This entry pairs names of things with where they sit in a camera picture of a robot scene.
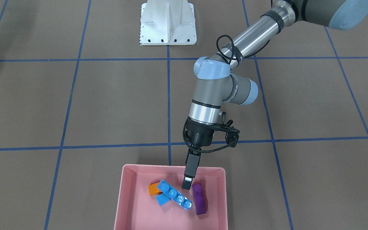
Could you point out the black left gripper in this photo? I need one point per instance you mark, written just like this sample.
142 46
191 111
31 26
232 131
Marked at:
199 135

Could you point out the long blue block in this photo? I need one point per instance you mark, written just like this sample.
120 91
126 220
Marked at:
174 195

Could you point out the purple block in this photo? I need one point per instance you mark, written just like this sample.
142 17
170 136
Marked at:
199 199

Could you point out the orange block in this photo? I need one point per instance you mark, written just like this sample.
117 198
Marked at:
153 189

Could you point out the small blue block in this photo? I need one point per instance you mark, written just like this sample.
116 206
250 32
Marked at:
162 199

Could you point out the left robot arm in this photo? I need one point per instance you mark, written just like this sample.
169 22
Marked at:
217 83

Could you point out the white camera stand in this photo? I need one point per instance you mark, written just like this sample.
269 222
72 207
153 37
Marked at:
167 22

